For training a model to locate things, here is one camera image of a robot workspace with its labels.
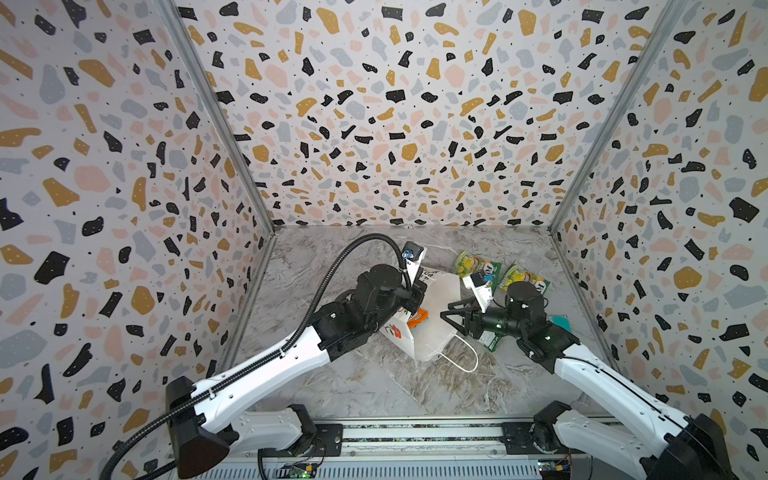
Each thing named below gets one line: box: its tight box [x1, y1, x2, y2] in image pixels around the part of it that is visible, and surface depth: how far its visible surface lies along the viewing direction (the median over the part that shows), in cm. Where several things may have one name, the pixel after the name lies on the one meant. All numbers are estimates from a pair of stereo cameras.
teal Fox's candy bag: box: [548, 315, 572, 333], surface depth 97 cm
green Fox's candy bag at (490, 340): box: [478, 330, 504, 352], surface depth 91 cm
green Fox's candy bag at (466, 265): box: [453, 251, 502, 295], surface depth 109 cm
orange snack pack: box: [407, 308, 429, 329], surface depth 89 cm
